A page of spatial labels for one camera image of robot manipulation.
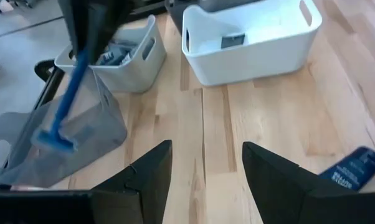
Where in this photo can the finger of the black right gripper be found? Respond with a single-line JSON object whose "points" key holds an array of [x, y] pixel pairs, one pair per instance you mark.
{"points": [[108, 21], [77, 25]]}

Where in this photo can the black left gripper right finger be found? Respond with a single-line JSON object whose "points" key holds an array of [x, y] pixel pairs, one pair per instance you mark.
{"points": [[278, 186]]}

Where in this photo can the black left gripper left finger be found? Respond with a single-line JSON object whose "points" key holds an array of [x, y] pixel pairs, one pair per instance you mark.
{"points": [[144, 186]]}

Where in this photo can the dark grey travel bottle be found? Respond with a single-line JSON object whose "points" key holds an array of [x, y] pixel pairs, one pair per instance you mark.
{"points": [[111, 57]]}

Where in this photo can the blue disposable razor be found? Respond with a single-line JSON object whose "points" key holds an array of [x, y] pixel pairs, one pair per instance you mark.
{"points": [[66, 102]]}

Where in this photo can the small white plastic bin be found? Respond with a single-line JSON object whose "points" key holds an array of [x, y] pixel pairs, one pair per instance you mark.
{"points": [[134, 77]]}

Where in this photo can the large white plastic bin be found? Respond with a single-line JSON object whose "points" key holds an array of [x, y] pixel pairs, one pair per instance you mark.
{"points": [[237, 68]]}

